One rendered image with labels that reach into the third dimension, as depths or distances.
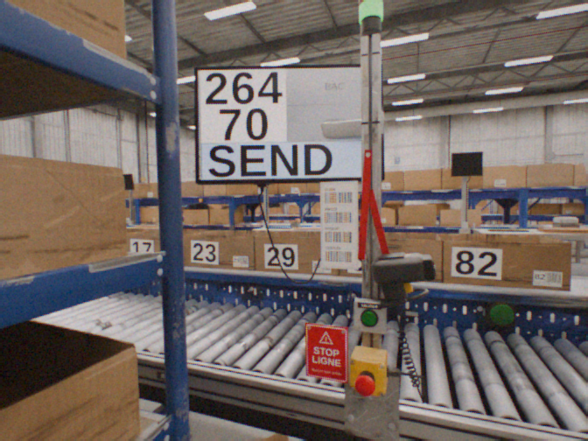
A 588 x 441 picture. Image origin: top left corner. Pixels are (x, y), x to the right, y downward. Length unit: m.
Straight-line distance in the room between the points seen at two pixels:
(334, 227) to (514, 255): 0.79
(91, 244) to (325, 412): 0.67
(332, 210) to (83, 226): 0.50
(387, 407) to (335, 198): 0.47
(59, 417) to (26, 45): 0.31
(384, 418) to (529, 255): 0.80
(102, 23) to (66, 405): 0.37
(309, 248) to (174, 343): 1.02
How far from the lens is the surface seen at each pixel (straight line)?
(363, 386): 0.71
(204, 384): 1.02
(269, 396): 0.93
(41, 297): 0.32
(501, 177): 5.98
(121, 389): 0.43
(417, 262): 0.66
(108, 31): 0.44
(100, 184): 0.40
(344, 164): 0.84
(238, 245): 1.53
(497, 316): 1.32
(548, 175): 6.14
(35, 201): 0.36
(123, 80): 0.39
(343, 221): 0.73
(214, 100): 0.90
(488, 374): 1.05
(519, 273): 1.38
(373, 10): 0.82
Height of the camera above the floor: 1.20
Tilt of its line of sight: 3 degrees down
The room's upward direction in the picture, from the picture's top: 1 degrees counter-clockwise
